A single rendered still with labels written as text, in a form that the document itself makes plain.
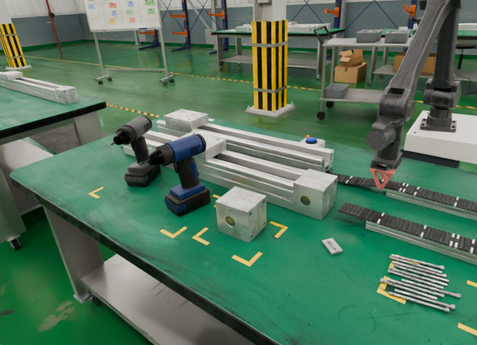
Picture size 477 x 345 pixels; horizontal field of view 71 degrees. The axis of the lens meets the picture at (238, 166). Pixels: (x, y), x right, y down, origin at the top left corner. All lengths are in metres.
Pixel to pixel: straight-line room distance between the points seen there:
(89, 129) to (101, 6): 4.67
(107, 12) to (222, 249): 6.30
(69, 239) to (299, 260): 1.11
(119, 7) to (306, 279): 6.30
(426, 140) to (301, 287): 0.85
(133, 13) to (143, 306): 5.64
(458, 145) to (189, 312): 1.19
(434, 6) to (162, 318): 1.41
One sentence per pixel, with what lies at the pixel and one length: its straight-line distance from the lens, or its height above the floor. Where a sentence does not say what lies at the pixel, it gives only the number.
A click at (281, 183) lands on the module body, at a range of 0.96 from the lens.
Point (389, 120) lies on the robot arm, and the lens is 0.99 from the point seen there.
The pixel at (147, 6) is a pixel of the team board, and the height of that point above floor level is 1.33.
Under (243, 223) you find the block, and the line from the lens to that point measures 0.85.
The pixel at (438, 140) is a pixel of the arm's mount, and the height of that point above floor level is 0.84.
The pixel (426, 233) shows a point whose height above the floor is 0.81.
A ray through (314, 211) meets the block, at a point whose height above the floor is 0.80.
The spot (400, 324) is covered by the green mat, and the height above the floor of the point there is 0.78.
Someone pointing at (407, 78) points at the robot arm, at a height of 1.13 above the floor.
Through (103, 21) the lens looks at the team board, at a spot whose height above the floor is 1.11.
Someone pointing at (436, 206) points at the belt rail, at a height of 0.79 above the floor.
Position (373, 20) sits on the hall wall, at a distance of 8.86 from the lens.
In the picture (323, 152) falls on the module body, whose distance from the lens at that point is 1.17.
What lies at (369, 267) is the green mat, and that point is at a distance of 0.84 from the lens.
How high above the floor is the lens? 1.34
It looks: 26 degrees down
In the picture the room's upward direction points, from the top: 3 degrees counter-clockwise
